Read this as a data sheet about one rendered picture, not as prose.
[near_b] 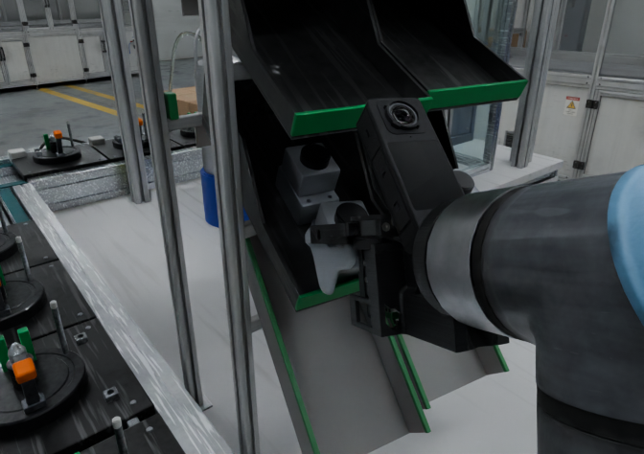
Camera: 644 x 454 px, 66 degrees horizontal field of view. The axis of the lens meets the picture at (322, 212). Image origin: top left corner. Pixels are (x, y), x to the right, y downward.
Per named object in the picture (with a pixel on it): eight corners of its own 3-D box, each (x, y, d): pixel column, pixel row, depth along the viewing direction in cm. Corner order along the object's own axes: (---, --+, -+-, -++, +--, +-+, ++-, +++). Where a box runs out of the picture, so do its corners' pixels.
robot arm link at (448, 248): (462, 188, 23) (597, 180, 25) (411, 196, 27) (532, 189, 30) (475, 353, 22) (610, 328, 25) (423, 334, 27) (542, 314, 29)
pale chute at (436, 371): (487, 374, 66) (510, 371, 62) (408, 411, 60) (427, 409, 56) (405, 188, 74) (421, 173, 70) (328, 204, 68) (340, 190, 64)
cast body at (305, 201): (333, 218, 53) (350, 170, 48) (297, 226, 51) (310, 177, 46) (302, 167, 58) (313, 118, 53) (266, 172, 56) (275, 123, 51)
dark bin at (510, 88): (517, 101, 53) (555, 35, 47) (420, 113, 47) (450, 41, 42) (383, -19, 68) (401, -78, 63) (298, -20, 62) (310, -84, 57)
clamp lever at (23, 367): (44, 402, 60) (35, 370, 55) (26, 410, 59) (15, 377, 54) (35, 378, 62) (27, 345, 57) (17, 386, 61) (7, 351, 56)
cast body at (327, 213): (365, 284, 48) (387, 238, 43) (323, 289, 47) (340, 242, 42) (340, 220, 53) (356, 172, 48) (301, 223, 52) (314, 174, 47)
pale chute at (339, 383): (411, 432, 57) (431, 431, 53) (310, 481, 51) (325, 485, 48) (327, 214, 65) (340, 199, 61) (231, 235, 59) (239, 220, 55)
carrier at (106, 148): (182, 151, 171) (178, 115, 166) (111, 165, 157) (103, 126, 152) (155, 137, 188) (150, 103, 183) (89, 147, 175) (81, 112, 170)
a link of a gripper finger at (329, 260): (286, 292, 45) (345, 301, 37) (281, 227, 45) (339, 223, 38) (315, 287, 47) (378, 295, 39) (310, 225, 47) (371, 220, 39)
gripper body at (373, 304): (343, 323, 38) (426, 360, 26) (334, 211, 38) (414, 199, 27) (430, 310, 40) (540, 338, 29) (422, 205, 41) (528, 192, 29)
